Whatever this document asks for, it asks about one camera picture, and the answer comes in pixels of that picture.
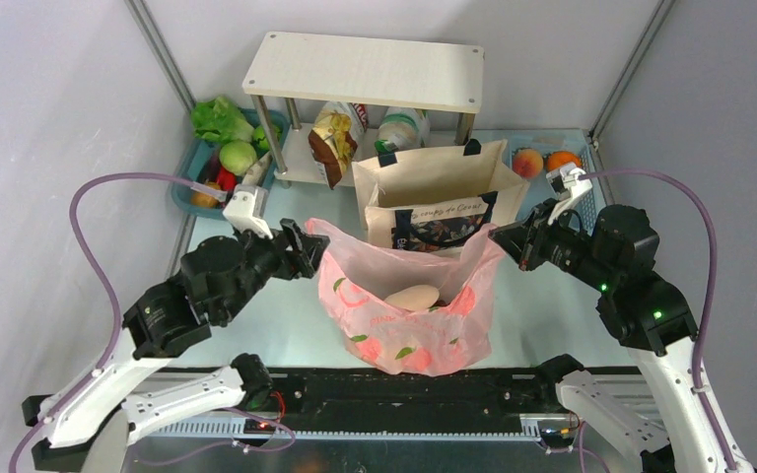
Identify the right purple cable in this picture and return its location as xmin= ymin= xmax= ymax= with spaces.
xmin=579 ymin=168 xmax=742 ymax=473

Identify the round green cabbage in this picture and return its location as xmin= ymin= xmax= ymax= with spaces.
xmin=219 ymin=140 xmax=258 ymax=175

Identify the peach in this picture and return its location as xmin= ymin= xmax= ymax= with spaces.
xmin=512 ymin=148 xmax=544 ymax=180

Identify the green bell pepper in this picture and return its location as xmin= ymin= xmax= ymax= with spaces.
xmin=250 ymin=125 xmax=271 ymax=154

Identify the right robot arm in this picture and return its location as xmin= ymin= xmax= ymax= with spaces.
xmin=489 ymin=199 xmax=754 ymax=472

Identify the beige canvas tote bag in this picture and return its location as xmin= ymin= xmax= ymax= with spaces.
xmin=353 ymin=139 xmax=530 ymax=255

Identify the green leafy lettuce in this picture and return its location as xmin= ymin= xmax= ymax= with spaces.
xmin=189 ymin=96 xmax=254 ymax=144

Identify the white wooden two-tier shelf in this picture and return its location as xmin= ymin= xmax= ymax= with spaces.
xmin=242 ymin=32 xmax=485 ymax=185

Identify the orange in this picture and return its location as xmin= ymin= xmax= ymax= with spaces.
xmin=545 ymin=150 xmax=583 ymax=172

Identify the light blue fruit basket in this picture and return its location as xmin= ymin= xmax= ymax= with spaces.
xmin=507 ymin=129 xmax=605 ymax=234

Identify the teal plastic vegetable basket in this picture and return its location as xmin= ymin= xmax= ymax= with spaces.
xmin=171 ymin=110 xmax=291 ymax=220

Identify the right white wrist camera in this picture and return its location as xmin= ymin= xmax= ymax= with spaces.
xmin=546 ymin=163 xmax=592 ymax=225

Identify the red chili pepper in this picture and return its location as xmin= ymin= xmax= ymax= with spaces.
xmin=215 ymin=168 xmax=238 ymax=192

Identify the brown chips bag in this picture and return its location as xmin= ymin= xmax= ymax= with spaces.
xmin=308 ymin=101 xmax=369 ymax=189

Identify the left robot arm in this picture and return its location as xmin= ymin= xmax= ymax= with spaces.
xmin=22 ymin=219 xmax=329 ymax=472

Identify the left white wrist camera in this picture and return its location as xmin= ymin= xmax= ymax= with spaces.
xmin=222 ymin=184 xmax=273 ymax=239

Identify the pink plastic grocery bag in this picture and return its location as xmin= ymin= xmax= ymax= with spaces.
xmin=306 ymin=218 xmax=505 ymax=376

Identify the white radish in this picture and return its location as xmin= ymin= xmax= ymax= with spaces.
xmin=383 ymin=285 xmax=440 ymax=311

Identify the brown potato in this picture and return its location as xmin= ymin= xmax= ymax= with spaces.
xmin=190 ymin=181 xmax=222 ymax=209

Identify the silver grey fish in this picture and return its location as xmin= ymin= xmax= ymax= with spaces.
xmin=241 ymin=152 xmax=272 ymax=186

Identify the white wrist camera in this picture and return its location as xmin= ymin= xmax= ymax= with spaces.
xmin=546 ymin=163 xmax=592 ymax=225
xmin=222 ymin=184 xmax=273 ymax=239

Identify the green white snack bag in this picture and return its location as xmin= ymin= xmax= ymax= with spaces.
xmin=375 ymin=106 xmax=431 ymax=155

